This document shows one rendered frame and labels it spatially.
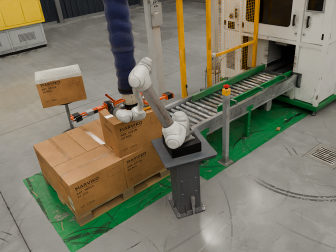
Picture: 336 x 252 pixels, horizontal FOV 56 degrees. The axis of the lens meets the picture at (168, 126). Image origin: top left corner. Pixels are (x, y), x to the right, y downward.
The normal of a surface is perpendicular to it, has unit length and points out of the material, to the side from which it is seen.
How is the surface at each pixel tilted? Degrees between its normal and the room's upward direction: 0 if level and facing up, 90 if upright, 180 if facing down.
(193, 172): 90
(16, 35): 90
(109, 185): 90
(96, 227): 0
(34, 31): 91
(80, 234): 0
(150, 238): 0
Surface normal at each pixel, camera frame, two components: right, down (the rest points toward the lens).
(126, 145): 0.54, 0.38
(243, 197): -0.08, -0.86
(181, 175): 0.32, 0.45
